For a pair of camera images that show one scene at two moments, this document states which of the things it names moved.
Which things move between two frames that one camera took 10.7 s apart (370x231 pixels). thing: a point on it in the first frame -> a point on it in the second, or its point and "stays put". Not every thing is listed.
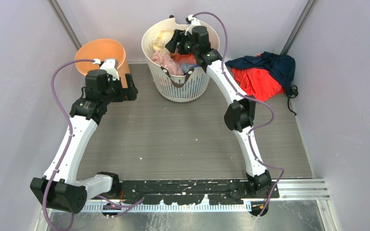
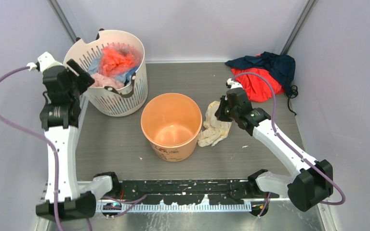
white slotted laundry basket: (170, 86) -> (124, 101)
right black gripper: (171, 45) -> (219, 113)
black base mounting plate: (186, 191) stays put
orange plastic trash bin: (101, 49) -> (171, 122)
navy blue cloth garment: (283, 67) stays put
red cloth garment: (258, 83) stays put
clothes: (185, 58) -> (116, 58)
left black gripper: (129, 94) -> (84, 76)
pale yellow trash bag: (159, 42) -> (214, 130)
